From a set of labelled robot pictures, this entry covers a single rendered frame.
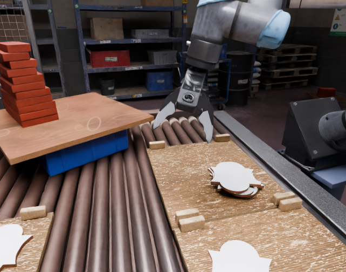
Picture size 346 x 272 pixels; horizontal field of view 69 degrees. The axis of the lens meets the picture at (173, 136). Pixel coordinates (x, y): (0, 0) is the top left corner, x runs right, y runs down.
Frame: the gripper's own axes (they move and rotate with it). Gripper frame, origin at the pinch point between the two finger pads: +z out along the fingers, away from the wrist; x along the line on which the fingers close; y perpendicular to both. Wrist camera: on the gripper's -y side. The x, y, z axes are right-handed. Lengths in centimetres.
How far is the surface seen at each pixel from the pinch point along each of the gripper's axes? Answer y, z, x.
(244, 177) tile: 2.4, 7.9, -20.2
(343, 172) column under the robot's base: 27, 9, -61
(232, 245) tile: -18.8, 12.5, -16.5
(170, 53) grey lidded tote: 424, 36, 60
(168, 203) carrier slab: -6.5, 16.5, -1.5
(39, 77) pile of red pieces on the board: 20, 1, 52
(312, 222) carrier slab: -8.4, 8.8, -36.1
